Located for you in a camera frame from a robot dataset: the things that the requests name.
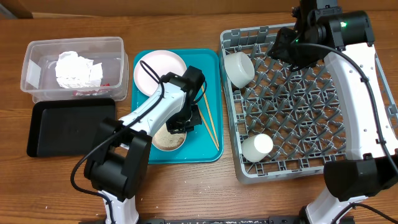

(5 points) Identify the small pink rice plate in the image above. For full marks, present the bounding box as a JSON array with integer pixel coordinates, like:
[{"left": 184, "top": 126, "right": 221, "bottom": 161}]
[{"left": 152, "top": 124, "right": 187, "bottom": 151}]

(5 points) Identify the pale green bowl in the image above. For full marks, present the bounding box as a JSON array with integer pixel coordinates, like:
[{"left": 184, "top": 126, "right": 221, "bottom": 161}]
[{"left": 224, "top": 52, "right": 255, "bottom": 88}]

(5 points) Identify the white cup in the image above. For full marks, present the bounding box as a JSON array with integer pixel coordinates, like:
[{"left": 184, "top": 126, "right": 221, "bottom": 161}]
[{"left": 241, "top": 134, "right": 273, "bottom": 162}]

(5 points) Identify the red snack wrapper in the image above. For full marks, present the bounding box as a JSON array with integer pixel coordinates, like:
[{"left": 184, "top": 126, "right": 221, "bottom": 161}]
[{"left": 73, "top": 83, "right": 110, "bottom": 96}]

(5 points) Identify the white napkin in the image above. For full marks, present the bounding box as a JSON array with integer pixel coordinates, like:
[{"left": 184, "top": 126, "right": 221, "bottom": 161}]
[{"left": 55, "top": 51, "right": 103, "bottom": 88}]

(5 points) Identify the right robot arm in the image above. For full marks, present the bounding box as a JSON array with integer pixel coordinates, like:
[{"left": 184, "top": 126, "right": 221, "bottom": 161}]
[{"left": 269, "top": 1, "right": 397, "bottom": 223}]

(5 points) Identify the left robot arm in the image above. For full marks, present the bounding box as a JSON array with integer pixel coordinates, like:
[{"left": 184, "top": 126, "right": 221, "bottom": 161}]
[{"left": 84, "top": 61, "right": 206, "bottom": 223}]

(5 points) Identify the grey dishwasher rack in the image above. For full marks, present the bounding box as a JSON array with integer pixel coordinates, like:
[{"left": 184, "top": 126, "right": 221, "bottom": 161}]
[{"left": 220, "top": 25, "right": 397, "bottom": 184}]

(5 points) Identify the clear plastic waste bin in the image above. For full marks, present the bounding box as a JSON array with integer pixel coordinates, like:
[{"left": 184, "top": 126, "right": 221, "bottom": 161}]
[{"left": 20, "top": 37, "right": 129, "bottom": 103}]

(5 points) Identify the wooden chopstick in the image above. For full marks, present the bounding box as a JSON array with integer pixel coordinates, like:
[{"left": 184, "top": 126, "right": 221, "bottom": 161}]
[
  {"left": 198, "top": 109, "right": 219, "bottom": 151},
  {"left": 201, "top": 85, "right": 220, "bottom": 150}
]

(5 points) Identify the teal plastic tray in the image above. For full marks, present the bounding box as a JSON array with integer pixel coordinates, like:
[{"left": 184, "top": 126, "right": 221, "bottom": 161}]
[{"left": 133, "top": 49, "right": 224, "bottom": 164}]

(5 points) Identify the large pink plate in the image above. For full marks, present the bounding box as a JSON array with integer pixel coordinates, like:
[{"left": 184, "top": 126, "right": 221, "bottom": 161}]
[{"left": 133, "top": 50, "right": 187, "bottom": 96}]

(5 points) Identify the black plastic tray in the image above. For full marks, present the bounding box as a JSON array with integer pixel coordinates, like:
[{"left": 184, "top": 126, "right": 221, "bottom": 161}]
[{"left": 26, "top": 98, "right": 116, "bottom": 157}]

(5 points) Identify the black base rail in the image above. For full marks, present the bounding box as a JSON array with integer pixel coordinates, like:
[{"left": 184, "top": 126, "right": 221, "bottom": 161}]
[{"left": 137, "top": 216, "right": 299, "bottom": 224}]

